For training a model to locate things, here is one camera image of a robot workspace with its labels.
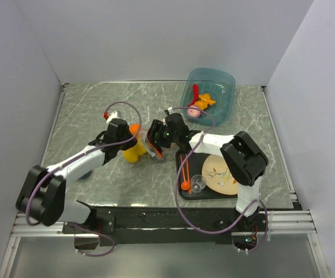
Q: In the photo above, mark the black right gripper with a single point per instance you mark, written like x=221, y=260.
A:
x=158, y=126

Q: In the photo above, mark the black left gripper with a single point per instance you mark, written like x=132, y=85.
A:
x=131, y=136

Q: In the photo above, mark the orange fake fruit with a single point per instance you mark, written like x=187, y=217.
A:
x=133, y=128

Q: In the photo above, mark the yellow fake bell pepper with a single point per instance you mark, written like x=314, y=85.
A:
x=138, y=148

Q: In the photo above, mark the clear zip top bag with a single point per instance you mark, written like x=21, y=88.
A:
x=155, y=153

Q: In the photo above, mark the purple fake onion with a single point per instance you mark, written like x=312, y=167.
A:
x=194, y=111

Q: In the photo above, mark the tan fake ginger root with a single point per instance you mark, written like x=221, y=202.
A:
x=204, y=101

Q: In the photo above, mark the red fake chili pepper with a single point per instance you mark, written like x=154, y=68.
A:
x=195, y=94

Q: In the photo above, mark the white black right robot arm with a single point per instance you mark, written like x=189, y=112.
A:
x=246, y=161

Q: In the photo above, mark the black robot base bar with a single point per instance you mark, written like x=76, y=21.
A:
x=145, y=225

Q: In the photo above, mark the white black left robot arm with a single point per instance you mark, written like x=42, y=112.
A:
x=42, y=196

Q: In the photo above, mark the yellow fake lemon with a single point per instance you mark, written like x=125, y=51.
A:
x=131, y=155

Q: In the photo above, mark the black plastic tray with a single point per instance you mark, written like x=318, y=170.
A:
x=195, y=166

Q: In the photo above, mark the teal transparent plastic bin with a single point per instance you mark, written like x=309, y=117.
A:
x=219, y=85

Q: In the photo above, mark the orange plastic spoon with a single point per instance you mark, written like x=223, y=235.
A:
x=185, y=185

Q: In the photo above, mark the beige bird pattern plate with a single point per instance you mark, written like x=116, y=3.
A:
x=218, y=176

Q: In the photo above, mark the small clear glass cup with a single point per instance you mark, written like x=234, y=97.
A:
x=198, y=183

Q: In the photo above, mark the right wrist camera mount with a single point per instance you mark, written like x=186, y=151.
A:
x=169, y=111

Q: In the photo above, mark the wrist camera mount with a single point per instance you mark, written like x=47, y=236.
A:
x=108, y=116
x=169, y=111

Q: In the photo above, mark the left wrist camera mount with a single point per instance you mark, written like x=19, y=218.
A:
x=108, y=116

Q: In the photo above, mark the aluminium frame rail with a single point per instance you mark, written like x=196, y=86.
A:
x=290, y=222

